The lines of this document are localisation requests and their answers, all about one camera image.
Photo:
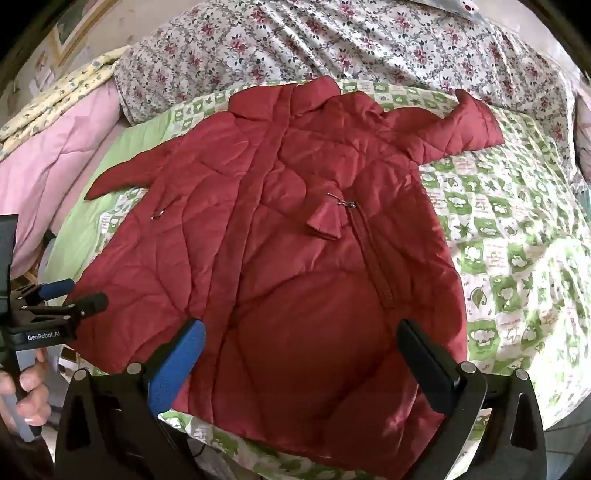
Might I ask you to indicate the person's left hand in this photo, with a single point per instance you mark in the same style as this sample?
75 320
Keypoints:
32 401

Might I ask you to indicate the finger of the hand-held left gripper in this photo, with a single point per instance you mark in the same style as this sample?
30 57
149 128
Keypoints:
56 289
90 304

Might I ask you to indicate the green checked blanket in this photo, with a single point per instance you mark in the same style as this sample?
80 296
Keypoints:
508 230

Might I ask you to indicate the white red-dotted pillow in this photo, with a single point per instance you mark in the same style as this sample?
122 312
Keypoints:
466 5

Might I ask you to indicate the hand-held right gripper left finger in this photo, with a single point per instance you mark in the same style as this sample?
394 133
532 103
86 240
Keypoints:
178 362

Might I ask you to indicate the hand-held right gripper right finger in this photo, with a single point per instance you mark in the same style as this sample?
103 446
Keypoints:
427 362

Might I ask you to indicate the floral print quilt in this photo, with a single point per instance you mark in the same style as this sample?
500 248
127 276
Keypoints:
323 41

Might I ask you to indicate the red quilted jacket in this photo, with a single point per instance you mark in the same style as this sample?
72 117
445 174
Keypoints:
286 240

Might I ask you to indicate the yellow floral blanket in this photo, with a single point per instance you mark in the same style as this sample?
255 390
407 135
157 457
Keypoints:
60 92

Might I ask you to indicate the wooden picture frame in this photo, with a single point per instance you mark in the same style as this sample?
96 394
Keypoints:
76 30

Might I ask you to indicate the pink quilt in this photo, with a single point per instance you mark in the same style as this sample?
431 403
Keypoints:
51 161

